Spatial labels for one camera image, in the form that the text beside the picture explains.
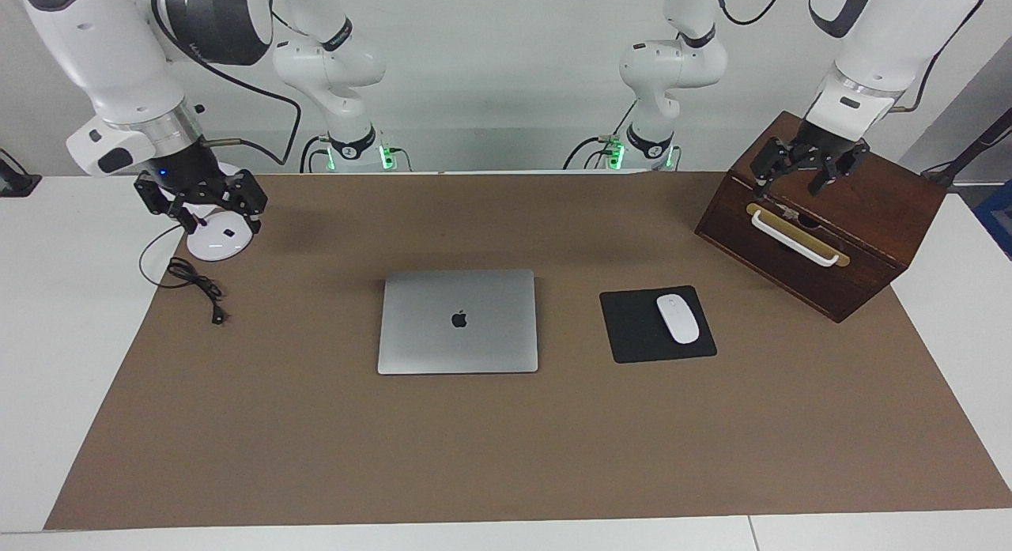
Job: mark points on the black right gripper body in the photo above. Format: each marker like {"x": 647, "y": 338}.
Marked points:
{"x": 190, "y": 175}

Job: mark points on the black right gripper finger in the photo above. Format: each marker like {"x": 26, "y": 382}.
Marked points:
{"x": 162, "y": 197}
{"x": 249, "y": 191}

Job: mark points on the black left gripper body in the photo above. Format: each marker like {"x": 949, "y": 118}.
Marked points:
{"x": 822, "y": 144}

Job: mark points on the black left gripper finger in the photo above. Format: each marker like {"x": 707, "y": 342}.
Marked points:
{"x": 850, "y": 157}
{"x": 771, "y": 160}

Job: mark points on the silver grey laptop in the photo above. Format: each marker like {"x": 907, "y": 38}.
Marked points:
{"x": 474, "y": 345}

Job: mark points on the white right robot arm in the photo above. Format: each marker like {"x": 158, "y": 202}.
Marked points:
{"x": 95, "y": 45}

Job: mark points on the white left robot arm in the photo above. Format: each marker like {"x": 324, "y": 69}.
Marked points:
{"x": 885, "y": 45}

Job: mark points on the dark brown wooden box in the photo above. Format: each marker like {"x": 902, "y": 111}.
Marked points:
{"x": 870, "y": 211}

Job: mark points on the white desk lamp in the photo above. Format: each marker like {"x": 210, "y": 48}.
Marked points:
{"x": 213, "y": 247}

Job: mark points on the black stand pole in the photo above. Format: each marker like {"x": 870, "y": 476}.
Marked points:
{"x": 968, "y": 152}

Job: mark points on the blue crate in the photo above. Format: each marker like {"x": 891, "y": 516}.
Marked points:
{"x": 998, "y": 211}

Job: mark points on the white computer mouse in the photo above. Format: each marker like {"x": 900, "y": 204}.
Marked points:
{"x": 678, "y": 319}

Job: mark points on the black mouse pad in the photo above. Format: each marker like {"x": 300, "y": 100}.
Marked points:
{"x": 632, "y": 330}

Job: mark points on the brown table mat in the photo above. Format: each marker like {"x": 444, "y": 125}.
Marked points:
{"x": 474, "y": 456}

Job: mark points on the black clamp mount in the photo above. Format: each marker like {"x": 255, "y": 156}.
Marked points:
{"x": 16, "y": 186}

